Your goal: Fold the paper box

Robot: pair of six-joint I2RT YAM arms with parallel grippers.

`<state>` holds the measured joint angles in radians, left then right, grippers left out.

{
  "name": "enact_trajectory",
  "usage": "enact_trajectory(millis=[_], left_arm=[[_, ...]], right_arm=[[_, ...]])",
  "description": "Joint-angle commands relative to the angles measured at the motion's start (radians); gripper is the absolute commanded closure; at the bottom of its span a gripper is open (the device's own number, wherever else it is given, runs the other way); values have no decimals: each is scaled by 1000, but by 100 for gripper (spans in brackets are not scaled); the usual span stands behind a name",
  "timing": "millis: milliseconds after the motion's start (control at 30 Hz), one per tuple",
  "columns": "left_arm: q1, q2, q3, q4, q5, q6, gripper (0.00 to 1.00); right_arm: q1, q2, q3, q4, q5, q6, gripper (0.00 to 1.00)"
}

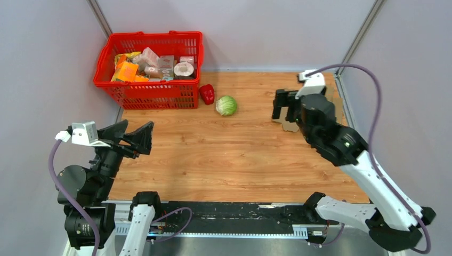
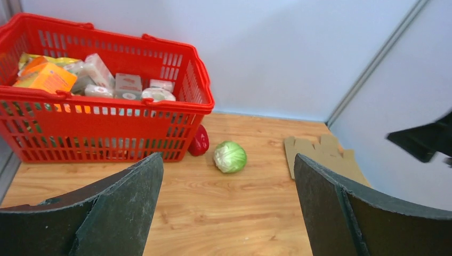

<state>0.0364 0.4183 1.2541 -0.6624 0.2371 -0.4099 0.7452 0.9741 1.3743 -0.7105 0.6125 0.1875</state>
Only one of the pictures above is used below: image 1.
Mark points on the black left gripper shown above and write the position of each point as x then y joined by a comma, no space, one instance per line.
139,139

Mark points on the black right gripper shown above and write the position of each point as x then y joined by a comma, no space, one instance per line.
284,98

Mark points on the brown cardboard box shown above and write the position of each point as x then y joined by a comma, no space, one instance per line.
332,94

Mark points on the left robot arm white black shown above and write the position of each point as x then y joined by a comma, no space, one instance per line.
84,191

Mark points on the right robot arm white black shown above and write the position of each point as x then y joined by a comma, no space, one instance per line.
391,219

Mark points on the orange snack box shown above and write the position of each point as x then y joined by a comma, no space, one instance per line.
125,72

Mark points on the beige small box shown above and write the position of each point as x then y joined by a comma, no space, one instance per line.
166,67

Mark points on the green cabbage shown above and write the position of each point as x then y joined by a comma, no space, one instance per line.
226,106

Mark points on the red plastic shopping basket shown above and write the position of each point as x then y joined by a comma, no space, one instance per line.
174,94

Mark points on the red bell pepper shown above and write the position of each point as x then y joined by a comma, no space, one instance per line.
207,94

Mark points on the yellow snack packet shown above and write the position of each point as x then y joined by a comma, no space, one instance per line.
125,57

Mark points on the pink white carton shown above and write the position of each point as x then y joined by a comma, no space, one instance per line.
147,58

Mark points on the white tape roll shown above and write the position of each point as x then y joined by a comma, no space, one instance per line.
184,70

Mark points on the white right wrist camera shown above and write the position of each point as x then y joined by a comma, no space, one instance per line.
313,83

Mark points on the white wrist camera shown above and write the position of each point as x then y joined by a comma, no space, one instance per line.
84,134
313,83

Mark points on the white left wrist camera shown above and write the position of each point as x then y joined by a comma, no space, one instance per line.
84,134

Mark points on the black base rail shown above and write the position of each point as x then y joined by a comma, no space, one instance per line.
238,220

